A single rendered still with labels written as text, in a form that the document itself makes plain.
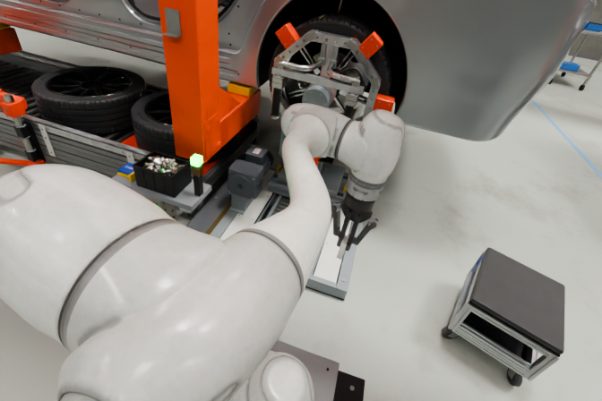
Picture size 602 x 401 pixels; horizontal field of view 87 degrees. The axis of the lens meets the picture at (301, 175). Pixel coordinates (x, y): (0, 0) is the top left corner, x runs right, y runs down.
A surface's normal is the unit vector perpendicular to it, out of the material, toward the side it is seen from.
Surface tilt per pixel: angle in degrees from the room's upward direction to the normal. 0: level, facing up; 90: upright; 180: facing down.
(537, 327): 0
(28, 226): 28
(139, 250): 5
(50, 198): 6
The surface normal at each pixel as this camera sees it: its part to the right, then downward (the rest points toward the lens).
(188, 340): 0.48, -0.51
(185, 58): -0.29, 0.53
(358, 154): -0.56, 0.38
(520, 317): 0.13, -0.80
